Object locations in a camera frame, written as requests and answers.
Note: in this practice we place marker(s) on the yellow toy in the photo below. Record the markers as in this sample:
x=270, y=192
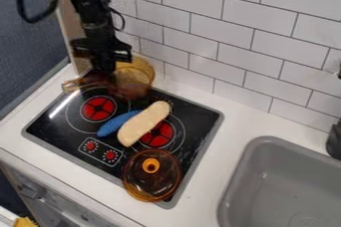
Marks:
x=24, y=222

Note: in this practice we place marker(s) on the beige toy bread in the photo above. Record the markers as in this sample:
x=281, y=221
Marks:
x=143, y=123

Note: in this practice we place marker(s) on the orange clear lid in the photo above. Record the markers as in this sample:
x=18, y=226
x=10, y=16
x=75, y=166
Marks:
x=152, y=175

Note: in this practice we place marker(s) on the toy stove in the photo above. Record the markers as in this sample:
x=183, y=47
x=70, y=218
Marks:
x=66, y=128

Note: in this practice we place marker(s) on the orange clear pan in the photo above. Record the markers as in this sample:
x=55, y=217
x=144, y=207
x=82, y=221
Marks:
x=133, y=77

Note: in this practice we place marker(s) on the blue toy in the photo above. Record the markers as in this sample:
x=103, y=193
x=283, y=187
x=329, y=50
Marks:
x=115, y=124

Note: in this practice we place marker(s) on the toy sink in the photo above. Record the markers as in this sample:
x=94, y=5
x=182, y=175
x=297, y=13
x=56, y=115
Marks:
x=284, y=187

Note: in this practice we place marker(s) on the tap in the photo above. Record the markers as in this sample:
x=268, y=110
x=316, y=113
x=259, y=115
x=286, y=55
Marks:
x=334, y=142

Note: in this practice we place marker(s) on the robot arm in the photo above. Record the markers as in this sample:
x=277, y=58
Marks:
x=91, y=2

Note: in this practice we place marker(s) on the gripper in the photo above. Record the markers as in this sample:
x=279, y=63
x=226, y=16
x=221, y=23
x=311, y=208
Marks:
x=103, y=50

